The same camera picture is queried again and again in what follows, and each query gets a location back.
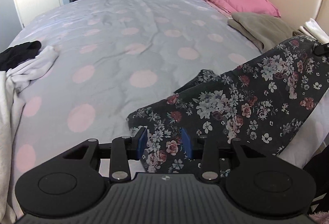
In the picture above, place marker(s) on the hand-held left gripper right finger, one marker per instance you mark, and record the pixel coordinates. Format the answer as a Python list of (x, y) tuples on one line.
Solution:
[(186, 144)]

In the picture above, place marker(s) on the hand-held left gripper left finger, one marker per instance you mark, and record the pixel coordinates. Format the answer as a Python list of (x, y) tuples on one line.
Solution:
[(142, 144)]

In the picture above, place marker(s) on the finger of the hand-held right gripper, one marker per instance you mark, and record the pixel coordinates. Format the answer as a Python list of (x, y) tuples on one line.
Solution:
[(322, 49)]

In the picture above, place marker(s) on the dark floral garment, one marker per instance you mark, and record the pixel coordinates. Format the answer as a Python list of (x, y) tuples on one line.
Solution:
[(244, 106)]

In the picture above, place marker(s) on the white crumpled cloth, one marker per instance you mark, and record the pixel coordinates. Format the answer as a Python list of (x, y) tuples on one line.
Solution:
[(314, 29)]

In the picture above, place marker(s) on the folded beige blanket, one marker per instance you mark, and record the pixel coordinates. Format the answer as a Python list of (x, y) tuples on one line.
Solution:
[(264, 29)]

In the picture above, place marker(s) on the polka dot bed cover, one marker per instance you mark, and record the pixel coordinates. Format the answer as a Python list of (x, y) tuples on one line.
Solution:
[(123, 47)]

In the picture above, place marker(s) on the dark cloth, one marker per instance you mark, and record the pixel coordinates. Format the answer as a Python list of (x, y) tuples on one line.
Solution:
[(318, 177)]

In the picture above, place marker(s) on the white garment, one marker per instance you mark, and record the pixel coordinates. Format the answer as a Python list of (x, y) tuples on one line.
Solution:
[(28, 70)]

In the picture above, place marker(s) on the pink fluffy cloth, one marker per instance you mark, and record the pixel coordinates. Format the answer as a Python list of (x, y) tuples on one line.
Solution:
[(320, 217)]

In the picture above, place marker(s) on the black garment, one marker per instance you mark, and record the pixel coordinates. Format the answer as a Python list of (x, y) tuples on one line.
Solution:
[(18, 54)]

